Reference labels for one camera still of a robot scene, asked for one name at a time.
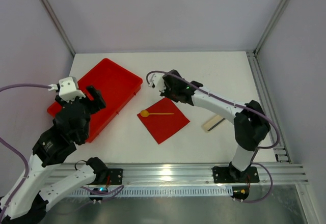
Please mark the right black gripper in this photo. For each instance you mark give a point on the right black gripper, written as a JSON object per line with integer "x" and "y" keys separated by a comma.
{"x": 168, "y": 87}

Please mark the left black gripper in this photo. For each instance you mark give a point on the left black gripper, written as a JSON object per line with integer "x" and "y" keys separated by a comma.
{"x": 83, "y": 102}

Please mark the yellow plastic spoon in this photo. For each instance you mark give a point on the yellow plastic spoon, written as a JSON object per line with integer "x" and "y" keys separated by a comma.
{"x": 145, "y": 114}

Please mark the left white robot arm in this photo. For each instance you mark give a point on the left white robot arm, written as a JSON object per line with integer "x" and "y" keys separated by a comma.
{"x": 29, "y": 199}

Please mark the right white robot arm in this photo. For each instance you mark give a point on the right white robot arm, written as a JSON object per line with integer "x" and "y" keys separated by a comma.
{"x": 250, "y": 125}

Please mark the red paper napkin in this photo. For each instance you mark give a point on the red paper napkin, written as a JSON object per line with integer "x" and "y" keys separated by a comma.
{"x": 162, "y": 128}

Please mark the red plastic tray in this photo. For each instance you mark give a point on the red plastic tray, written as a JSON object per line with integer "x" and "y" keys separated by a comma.
{"x": 117, "y": 86}

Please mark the cream utensil case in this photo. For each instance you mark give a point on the cream utensil case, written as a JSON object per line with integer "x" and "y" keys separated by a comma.
{"x": 211, "y": 122}

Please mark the blue plastic knife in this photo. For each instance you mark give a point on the blue plastic knife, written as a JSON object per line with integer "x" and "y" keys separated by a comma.
{"x": 215, "y": 125}

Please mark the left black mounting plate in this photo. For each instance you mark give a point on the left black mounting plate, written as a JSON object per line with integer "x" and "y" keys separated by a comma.
{"x": 114, "y": 176}

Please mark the black mounting plate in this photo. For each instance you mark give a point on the black mounting plate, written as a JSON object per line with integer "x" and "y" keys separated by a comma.
{"x": 221, "y": 174}
{"x": 114, "y": 176}

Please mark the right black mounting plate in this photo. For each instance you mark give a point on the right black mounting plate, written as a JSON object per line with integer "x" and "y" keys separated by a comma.
{"x": 221, "y": 174}

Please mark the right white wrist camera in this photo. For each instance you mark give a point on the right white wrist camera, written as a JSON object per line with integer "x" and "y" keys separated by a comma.
{"x": 156, "y": 81}

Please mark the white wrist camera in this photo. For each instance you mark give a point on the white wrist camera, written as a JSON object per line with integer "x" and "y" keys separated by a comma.
{"x": 156, "y": 81}
{"x": 68, "y": 87}

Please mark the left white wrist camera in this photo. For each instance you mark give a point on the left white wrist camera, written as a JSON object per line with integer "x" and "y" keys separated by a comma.
{"x": 68, "y": 87}

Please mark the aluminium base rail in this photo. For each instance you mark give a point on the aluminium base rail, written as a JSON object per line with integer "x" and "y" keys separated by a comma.
{"x": 200, "y": 175}

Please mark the left aluminium frame post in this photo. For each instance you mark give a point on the left aluminium frame post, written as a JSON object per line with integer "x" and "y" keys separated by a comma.
{"x": 53, "y": 17}

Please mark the aluminium frame post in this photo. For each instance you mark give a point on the aluminium frame post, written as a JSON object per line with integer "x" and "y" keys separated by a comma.
{"x": 53, "y": 17}
{"x": 281, "y": 7}

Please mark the slotted white cable duct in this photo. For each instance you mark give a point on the slotted white cable duct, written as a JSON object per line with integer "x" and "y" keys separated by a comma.
{"x": 173, "y": 191}

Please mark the right aluminium side rail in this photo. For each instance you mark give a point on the right aluminium side rail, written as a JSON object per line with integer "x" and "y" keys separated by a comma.
{"x": 280, "y": 150}

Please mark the right aluminium frame post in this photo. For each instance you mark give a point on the right aluminium frame post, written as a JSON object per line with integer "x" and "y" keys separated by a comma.
{"x": 281, "y": 7}

